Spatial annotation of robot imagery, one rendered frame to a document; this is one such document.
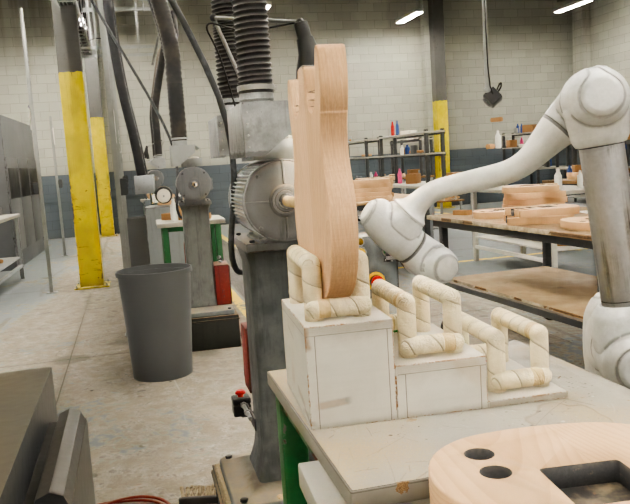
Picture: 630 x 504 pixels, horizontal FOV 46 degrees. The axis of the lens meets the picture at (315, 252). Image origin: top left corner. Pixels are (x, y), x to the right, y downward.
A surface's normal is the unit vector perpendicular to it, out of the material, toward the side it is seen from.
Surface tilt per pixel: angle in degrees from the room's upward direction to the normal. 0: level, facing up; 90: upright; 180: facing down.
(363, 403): 90
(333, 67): 85
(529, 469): 0
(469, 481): 0
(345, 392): 90
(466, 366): 90
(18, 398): 0
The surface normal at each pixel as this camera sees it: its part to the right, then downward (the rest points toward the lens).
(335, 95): 0.19, 0.40
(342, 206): 0.16, -0.10
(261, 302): 0.24, 0.11
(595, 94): -0.20, 0.03
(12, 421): -0.07, -0.99
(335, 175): 0.13, -0.38
